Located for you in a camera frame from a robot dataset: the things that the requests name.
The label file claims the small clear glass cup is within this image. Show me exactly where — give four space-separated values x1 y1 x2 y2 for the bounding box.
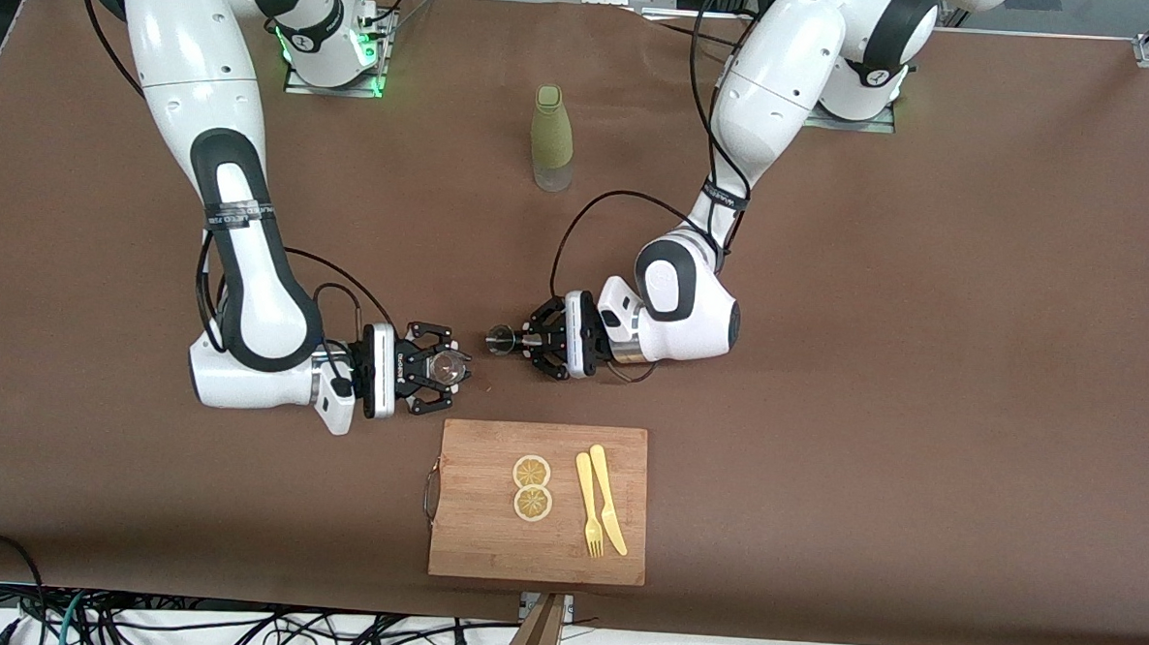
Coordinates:
433 349 473 388

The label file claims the steel jigger measuring cup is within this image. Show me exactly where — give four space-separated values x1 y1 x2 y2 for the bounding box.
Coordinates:
483 325 537 357

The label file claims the lemon slice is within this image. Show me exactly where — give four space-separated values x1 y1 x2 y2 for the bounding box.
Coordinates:
512 453 552 491
512 484 555 524

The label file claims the yellow plastic fork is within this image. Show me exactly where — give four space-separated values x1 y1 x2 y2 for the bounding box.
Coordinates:
571 451 609 560

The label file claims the yellow plastic knife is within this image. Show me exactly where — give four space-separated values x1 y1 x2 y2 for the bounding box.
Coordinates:
585 444 633 558

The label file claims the wooden cutting board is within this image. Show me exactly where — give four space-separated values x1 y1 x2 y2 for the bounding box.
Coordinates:
419 418 652 587

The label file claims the green sleeved glass bottle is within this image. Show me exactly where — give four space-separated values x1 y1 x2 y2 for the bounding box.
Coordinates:
528 84 578 194

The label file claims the brown table cover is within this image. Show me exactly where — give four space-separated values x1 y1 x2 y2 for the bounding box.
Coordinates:
0 0 1149 645

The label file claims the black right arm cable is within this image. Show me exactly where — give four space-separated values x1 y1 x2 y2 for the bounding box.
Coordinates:
64 0 415 364

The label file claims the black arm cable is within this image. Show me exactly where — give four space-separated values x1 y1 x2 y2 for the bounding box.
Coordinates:
544 0 757 388
64 0 415 364

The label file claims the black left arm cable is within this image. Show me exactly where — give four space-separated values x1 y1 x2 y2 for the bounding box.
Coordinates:
544 0 757 388

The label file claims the metal post bracket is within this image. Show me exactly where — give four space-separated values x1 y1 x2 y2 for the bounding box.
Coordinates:
519 592 575 626

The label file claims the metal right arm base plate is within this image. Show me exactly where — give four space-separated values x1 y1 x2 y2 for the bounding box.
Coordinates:
284 10 388 99

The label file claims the black cable across cover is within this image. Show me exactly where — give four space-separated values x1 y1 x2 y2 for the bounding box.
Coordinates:
635 4 749 51

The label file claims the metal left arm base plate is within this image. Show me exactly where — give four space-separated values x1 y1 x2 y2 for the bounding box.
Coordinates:
804 98 897 134

